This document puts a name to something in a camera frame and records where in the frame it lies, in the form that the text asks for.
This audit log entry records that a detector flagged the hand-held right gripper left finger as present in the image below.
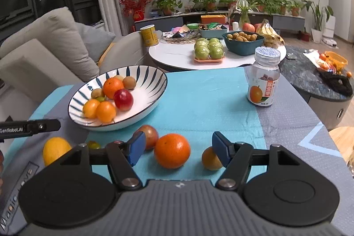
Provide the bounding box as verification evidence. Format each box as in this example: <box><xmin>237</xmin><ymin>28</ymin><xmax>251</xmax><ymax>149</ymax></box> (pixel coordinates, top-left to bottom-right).
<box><xmin>57</xmin><ymin>131</ymin><xmax>146</xmax><ymax>193</ymax></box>

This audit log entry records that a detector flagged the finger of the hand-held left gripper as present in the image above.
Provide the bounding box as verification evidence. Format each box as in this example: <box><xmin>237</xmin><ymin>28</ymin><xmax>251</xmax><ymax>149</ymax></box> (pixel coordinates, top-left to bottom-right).
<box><xmin>27</xmin><ymin>119</ymin><xmax>61</xmax><ymax>134</ymax></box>

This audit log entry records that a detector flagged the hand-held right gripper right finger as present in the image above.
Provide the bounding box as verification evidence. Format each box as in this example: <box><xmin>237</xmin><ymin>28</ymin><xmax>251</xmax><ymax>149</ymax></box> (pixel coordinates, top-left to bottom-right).
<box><xmin>212</xmin><ymin>131</ymin><xmax>302</xmax><ymax>190</ymax></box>

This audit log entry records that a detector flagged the red plum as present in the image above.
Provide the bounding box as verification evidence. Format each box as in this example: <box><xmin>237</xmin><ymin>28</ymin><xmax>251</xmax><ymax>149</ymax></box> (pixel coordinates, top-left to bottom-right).
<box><xmin>137</xmin><ymin>125</ymin><xmax>159</xmax><ymax>150</ymax></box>

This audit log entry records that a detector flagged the yellow lemon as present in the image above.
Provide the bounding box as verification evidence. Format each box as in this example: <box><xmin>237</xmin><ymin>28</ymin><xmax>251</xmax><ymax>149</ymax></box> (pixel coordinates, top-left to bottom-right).
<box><xmin>43</xmin><ymin>137</ymin><xmax>72</xmax><ymax>167</ymax></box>

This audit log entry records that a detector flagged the white blue striped bowl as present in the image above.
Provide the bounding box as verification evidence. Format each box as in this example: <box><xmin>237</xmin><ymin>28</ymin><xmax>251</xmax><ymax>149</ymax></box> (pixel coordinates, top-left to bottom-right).
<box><xmin>68</xmin><ymin>65</ymin><xmax>168</xmax><ymax>132</ymax></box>

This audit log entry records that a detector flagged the clear jar with orange label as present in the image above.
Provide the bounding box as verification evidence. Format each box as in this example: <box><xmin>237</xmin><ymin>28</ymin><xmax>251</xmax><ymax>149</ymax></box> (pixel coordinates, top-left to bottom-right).
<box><xmin>247</xmin><ymin>46</ymin><xmax>281</xmax><ymax>108</ymax></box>

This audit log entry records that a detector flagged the beige sofa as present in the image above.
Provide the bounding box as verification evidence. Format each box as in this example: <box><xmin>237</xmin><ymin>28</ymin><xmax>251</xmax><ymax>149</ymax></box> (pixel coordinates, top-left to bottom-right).
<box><xmin>0</xmin><ymin>6</ymin><xmax>150</xmax><ymax>104</ymax></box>

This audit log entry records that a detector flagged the wrapped tray of green apples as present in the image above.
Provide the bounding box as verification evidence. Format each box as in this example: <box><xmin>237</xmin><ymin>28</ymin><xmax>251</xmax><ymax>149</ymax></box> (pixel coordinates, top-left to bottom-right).
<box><xmin>194</xmin><ymin>37</ymin><xmax>225</xmax><ymax>63</ymax></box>

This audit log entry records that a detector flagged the grey cushion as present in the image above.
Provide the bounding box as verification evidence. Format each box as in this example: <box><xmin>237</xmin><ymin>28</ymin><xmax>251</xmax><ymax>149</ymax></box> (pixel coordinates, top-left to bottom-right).
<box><xmin>75</xmin><ymin>23</ymin><xmax>116</xmax><ymax>62</ymax></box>

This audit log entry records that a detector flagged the white round coffee table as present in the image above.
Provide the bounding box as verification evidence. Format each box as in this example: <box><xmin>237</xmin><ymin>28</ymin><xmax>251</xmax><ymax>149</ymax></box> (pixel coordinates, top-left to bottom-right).
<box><xmin>148</xmin><ymin>29</ymin><xmax>287</xmax><ymax>72</ymax></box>

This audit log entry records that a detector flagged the teal basin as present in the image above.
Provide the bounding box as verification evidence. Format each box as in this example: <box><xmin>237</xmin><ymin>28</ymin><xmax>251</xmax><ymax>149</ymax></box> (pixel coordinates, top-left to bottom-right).
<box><xmin>222</xmin><ymin>31</ymin><xmax>265</xmax><ymax>56</ymax></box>

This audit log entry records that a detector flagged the dark marble round table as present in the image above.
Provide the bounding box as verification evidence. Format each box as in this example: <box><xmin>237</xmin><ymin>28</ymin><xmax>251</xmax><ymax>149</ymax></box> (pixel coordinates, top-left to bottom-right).
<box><xmin>279</xmin><ymin>45</ymin><xmax>354</xmax><ymax>130</ymax></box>

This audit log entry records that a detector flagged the yellow can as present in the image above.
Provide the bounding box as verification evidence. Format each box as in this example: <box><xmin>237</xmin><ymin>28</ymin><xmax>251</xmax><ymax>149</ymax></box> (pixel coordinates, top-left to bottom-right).
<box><xmin>140</xmin><ymin>24</ymin><xmax>159</xmax><ymax>46</ymax></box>

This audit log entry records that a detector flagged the pile of longans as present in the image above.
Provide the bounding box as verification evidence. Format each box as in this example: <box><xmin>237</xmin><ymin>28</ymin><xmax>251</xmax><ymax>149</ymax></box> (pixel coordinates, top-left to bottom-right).
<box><xmin>226</xmin><ymin>31</ymin><xmax>259</xmax><ymax>42</ymax></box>

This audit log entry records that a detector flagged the teal snack tray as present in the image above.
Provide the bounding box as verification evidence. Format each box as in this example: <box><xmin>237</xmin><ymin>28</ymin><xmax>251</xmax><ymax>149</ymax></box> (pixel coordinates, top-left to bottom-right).
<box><xmin>198</xmin><ymin>24</ymin><xmax>229</xmax><ymax>39</ymax></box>

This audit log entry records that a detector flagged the glass plate with snacks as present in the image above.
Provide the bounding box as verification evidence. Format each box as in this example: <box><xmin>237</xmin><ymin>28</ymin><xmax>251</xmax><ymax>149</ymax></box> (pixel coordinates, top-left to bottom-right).
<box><xmin>161</xmin><ymin>30</ymin><xmax>200</xmax><ymax>45</ymax></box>

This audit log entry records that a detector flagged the wooden round side table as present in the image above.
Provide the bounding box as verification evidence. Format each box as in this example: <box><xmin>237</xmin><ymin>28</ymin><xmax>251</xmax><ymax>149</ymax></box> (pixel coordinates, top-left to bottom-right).
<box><xmin>329</xmin><ymin>127</ymin><xmax>354</xmax><ymax>178</ymax></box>

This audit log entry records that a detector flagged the large red apple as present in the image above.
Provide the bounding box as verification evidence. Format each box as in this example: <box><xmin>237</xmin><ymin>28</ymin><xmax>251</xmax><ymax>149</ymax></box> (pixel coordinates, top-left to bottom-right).
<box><xmin>239</xmin><ymin>23</ymin><xmax>256</xmax><ymax>33</ymax></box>

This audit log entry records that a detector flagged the bunch of bananas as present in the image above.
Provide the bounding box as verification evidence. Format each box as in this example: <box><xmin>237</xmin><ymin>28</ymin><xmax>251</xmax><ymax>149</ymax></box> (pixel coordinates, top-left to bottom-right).
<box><xmin>256</xmin><ymin>19</ymin><xmax>285</xmax><ymax>49</ymax></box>

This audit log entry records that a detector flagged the orange box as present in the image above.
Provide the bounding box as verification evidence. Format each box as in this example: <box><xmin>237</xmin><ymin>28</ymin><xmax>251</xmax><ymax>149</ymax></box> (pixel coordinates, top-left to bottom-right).
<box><xmin>200</xmin><ymin>15</ymin><xmax>226</xmax><ymax>24</ymax></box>

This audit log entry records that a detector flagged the white plastic bag with tangerines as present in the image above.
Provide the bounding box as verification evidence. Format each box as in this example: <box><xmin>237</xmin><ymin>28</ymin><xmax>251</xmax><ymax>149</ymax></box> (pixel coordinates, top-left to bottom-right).
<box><xmin>303</xmin><ymin>49</ymin><xmax>336</xmax><ymax>73</ymax></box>

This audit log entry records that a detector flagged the black bag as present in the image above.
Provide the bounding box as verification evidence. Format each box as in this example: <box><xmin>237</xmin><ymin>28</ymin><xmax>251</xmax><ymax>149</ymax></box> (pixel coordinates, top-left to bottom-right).
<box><xmin>319</xmin><ymin>71</ymin><xmax>354</xmax><ymax>97</ymax></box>

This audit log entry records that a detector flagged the glass vase with green plant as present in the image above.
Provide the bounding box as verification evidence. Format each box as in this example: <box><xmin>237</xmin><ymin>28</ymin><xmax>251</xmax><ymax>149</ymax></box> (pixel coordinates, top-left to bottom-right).
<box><xmin>232</xmin><ymin>0</ymin><xmax>258</xmax><ymax>29</ymax></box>

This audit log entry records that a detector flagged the small plant in red pot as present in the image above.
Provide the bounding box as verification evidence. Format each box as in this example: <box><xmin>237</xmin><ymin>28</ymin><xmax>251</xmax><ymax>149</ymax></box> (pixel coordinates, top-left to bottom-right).
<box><xmin>299</xmin><ymin>27</ymin><xmax>312</xmax><ymax>42</ymax></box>

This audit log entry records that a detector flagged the grey television cabinet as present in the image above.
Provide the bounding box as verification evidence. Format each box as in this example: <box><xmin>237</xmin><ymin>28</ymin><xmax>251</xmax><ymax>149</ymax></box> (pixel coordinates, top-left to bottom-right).
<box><xmin>134</xmin><ymin>11</ymin><xmax>306</xmax><ymax>32</ymax></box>

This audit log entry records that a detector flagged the orange plastic basket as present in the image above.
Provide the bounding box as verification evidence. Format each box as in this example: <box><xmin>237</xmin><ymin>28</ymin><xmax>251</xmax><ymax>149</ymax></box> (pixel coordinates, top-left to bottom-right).
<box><xmin>324</xmin><ymin>51</ymin><xmax>348</xmax><ymax>71</ymax></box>

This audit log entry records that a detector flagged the tall plant in white pot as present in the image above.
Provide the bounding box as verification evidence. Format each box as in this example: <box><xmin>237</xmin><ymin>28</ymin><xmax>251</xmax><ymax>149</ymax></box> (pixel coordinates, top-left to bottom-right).
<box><xmin>303</xmin><ymin>0</ymin><xmax>334</xmax><ymax>43</ymax></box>

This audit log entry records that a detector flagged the white robot vacuum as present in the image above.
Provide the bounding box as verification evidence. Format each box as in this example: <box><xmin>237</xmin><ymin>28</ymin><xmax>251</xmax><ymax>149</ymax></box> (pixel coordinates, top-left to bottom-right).
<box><xmin>321</xmin><ymin>37</ymin><xmax>338</xmax><ymax>47</ymax></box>

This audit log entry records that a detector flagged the white robot vacuum dock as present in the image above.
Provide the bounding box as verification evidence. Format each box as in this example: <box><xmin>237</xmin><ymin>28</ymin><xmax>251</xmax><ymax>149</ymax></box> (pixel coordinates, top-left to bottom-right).
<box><xmin>322</xmin><ymin>15</ymin><xmax>336</xmax><ymax>39</ymax></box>

